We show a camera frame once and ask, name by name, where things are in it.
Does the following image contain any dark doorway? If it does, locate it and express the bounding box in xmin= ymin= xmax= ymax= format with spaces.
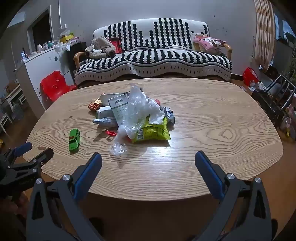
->
xmin=26 ymin=5 xmax=53 ymax=48

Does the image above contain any window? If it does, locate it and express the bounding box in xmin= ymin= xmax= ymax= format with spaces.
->
xmin=274 ymin=14 xmax=296 ymax=42

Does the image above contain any red bag with black trim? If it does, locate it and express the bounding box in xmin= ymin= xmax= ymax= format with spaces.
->
xmin=109 ymin=37 xmax=122 ymax=54

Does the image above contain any white tissue pack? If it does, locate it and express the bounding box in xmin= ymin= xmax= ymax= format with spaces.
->
xmin=96 ymin=105 xmax=116 ymax=119

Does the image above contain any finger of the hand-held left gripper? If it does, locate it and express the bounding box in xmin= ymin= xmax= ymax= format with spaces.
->
xmin=14 ymin=148 xmax=54 ymax=173
xmin=5 ymin=142 xmax=33 ymax=163

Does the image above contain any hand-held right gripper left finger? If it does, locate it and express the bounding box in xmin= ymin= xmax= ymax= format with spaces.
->
xmin=26 ymin=152 xmax=103 ymax=241

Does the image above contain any yellow white picture box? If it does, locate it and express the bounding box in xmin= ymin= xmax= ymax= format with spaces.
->
xmin=191 ymin=32 xmax=208 ymax=52

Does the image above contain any white cabinet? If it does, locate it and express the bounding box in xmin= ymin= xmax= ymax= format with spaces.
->
xmin=16 ymin=45 xmax=77 ymax=112

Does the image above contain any black cabinet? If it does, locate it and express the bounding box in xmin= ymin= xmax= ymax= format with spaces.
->
xmin=67 ymin=42 xmax=87 ymax=72

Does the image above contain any clear water jug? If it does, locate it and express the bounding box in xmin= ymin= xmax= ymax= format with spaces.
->
xmin=11 ymin=104 xmax=23 ymax=121

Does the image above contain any pink toy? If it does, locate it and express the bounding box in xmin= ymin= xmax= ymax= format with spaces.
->
xmin=280 ymin=104 xmax=296 ymax=137

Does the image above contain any clear plastic bag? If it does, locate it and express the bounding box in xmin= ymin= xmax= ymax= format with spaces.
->
xmin=109 ymin=86 xmax=166 ymax=157

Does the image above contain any brown plush toy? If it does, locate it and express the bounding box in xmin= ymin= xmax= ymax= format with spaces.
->
xmin=84 ymin=36 xmax=116 ymax=59

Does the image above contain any clutter of bottles and bags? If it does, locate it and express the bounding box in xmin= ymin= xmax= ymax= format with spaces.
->
xmin=21 ymin=23 xmax=80 ymax=63

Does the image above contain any grey green printed card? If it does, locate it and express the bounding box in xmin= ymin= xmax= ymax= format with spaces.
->
xmin=108 ymin=94 xmax=129 ymax=126

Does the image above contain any silver foil wrapper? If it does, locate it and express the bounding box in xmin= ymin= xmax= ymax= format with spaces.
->
xmin=162 ymin=107 xmax=175 ymax=127
xmin=92 ymin=117 xmax=119 ymax=127

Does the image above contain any green toy car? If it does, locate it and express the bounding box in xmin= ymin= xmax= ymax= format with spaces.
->
xmin=69 ymin=129 xmax=81 ymax=153

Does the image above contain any small red box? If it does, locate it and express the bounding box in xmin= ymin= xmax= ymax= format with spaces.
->
xmin=88 ymin=100 xmax=103 ymax=112

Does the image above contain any metal frame chair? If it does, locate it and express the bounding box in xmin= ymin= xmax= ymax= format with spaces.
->
xmin=251 ymin=74 xmax=296 ymax=126

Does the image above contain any red bear-shaped child chair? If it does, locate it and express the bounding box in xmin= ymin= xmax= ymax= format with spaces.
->
xmin=40 ymin=71 xmax=78 ymax=102

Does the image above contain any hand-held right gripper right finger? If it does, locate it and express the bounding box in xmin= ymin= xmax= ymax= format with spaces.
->
xmin=195 ymin=150 xmax=272 ymax=241

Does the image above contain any black white striped sofa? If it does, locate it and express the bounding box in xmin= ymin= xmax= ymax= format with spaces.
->
xmin=73 ymin=18 xmax=233 ymax=86

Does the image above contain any beige checked curtain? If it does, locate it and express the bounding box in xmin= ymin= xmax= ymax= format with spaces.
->
xmin=254 ymin=0 xmax=276 ymax=72

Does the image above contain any pink cartoon cushion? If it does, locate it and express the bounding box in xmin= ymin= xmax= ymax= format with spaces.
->
xmin=192 ymin=37 xmax=226 ymax=54

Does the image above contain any white low shelf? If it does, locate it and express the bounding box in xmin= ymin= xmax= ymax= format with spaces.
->
xmin=0 ymin=83 xmax=26 ymax=135

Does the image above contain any red plastic shopping bag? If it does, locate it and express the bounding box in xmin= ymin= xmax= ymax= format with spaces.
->
xmin=243 ymin=67 xmax=259 ymax=87

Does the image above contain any yellow green snack packet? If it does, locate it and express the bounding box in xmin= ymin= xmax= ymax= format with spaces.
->
xmin=133 ymin=116 xmax=171 ymax=142

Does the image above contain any green house plant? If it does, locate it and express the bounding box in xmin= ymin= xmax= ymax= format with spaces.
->
xmin=287 ymin=53 xmax=296 ymax=81

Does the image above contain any white plastic bag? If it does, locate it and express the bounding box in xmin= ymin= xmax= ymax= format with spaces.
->
xmin=146 ymin=98 xmax=166 ymax=124

